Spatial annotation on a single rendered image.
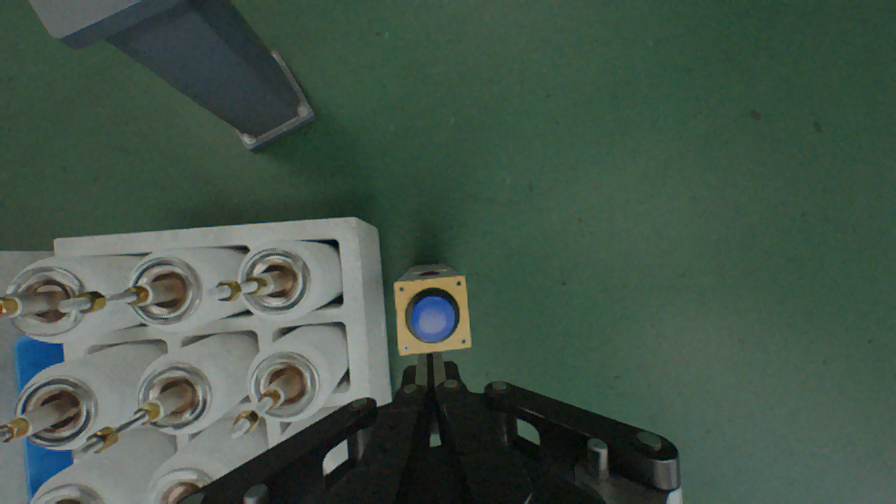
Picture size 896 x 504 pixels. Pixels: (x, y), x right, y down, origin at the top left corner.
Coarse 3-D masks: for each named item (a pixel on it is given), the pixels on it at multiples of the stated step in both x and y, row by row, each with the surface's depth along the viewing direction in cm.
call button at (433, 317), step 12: (420, 300) 26; (432, 300) 26; (444, 300) 26; (420, 312) 26; (432, 312) 26; (444, 312) 26; (420, 324) 26; (432, 324) 26; (444, 324) 26; (420, 336) 26; (432, 336) 26; (444, 336) 26
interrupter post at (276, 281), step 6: (258, 276) 29; (264, 276) 29; (270, 276) 29; (276, 276) 30; (282, 276) 31; (270, 282) 29; (276, 282) 30; (282, 282) 31; (270, 288) 29; (276, 288) 30; (282, 288) 32; (264, 294) 29
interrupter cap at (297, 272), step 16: (256, 256) 32; (272, 256) 32; (288, 256) 32; (256, 272) 32; (288, 272) 32; (304, 272) 32; (288, 288) 32; (304, 288) 32; (256, 304) 32; (272, 304) 32; (288, 304) 32
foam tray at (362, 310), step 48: (96, 240) 37; (144, 240) 37; (192, 240) 38; (240, 240) 38; (336, 240) 46; (96, 336) 37; (144, 336) 38; (192, 336) 40; (384, 336) 55; (384, 384) 51
